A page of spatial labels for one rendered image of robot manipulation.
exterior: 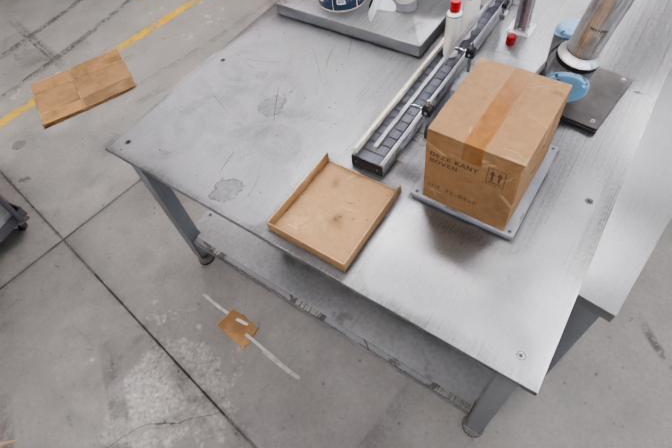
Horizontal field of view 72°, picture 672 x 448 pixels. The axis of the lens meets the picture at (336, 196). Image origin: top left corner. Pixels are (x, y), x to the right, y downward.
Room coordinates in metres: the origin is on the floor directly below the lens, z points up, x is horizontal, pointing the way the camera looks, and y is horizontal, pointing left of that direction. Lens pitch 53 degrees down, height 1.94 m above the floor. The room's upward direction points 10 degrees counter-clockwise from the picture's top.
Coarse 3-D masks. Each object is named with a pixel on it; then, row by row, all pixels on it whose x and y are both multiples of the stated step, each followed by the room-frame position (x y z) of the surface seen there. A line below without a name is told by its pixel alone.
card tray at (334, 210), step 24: (312, 168) 0.91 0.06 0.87; (336, 168) 0.93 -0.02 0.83; (312, 192) 0.85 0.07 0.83; (336, 192) 0.83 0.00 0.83; (360, 192) 0.82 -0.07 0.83; (384, 192) 0.80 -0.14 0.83; (288, 216) 0.78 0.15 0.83; (312, 216) 0.76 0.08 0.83; (336, 216) 0.75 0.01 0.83; (360, 216) 0.73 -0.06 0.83; (312, 240) 0.68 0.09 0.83; (336, 240) 0.67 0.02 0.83; (360, 240) 0.64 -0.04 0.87; (336, 264) 0.59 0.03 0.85
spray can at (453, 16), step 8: (456, 0) 1.31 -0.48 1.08; (456, 8) 1.29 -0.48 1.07; (448, 16) 1.30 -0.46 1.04; (456, 16) 1.28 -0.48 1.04; (448, 24) 1.29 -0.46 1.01; (456, 24) 1.28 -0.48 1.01; (448, 32) 1.29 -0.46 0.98; (456, 32) 1.28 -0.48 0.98; (448, 40) 1.29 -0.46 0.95; (448, 48) 1.29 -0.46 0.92; (456, 56) 1.29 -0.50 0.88
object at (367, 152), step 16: (464, 48) 1.33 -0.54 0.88; (432, 64) 1.27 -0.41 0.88; (448, 64) 1.26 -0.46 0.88; (416, 80) 1.21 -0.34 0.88; (432, 80) 1.19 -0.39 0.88; (416, 112) 1.06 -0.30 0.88; (384, 128) 1.01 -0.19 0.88; (400, 128) 1.00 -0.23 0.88; (368, 144) 0.96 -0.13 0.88; (384, 144) 0.95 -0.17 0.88; (368, 160) 0.90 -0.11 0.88
